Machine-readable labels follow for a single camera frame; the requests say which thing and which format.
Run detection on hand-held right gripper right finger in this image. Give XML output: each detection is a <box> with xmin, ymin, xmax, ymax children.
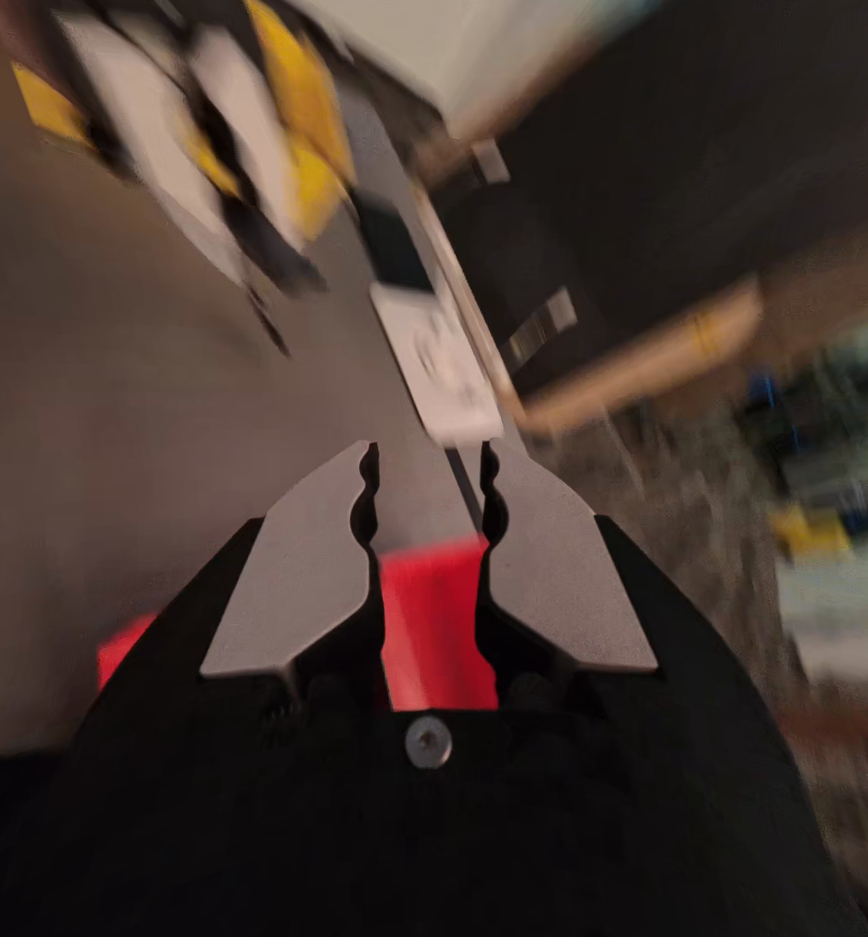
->
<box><xmin>476</xmin><ymin>439</ymin><xmax>661</xmax><ymax>710</ymax></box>

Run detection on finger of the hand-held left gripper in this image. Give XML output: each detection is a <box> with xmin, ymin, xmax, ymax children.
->
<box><xmin>57</xmin><ymin>11</ymin><xmax>248</xmax><ymax>286</ymax></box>
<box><xmin>188</xmin><ymin>29</ymin><xmax>310</xmax><ymax>250</ymax></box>

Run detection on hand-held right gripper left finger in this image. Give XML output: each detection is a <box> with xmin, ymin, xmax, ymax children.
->
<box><xmin>198</xmin><ymin>439</ymin><xmax>393</xmax><ymax>710</ymax></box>

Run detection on yellow plastic bin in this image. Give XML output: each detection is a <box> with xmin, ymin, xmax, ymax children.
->
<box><xmin>11</xmin><ymin>0</ymin><xmax>358</xmax><ymax>246</ymax></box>

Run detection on red plastic bin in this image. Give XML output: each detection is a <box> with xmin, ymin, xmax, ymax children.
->
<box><xmin>97</xmin><ymin>538</ymin><xmax>501</xmax><ymax>711</ymax></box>

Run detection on dark blue flat pad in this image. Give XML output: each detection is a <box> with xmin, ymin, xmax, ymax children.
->
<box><xmin>353</xmin><ymin>190</ymin><xmax>435</xmax><ymax>294</ymax></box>

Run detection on metal rod with white cap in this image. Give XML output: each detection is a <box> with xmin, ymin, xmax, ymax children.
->
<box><xmin>471</xmin><ymin>139</ymin><xmax>512</xmax><ymax>184</ymax></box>
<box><xmin>503</xmin><ymin>285</ymin><xmax>578</xmax><ymax>367</ymax></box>

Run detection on yellow stepped plastic object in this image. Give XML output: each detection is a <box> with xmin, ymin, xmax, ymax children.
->
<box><xmin>771</xmin><ymin>505</ymin><xmax>852</xmax><ymax>557</ymax></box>

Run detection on yellow smiley sticker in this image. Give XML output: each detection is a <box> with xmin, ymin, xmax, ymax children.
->
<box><xmin>686</xmin><ymin>315</ymin><xmax>728</xmax><ymax>360</ymax></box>

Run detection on black wooden backdrop board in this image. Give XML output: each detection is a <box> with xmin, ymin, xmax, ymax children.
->
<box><xmin>412</xmin><ymin>0</ymin><xmax>868</xmax><ymax>436</ymax></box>

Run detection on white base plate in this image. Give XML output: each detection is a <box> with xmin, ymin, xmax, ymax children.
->
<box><xmin>370</xmin><ymin>282</ymin><xmax>504</xmax><ymax>448</ymax></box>

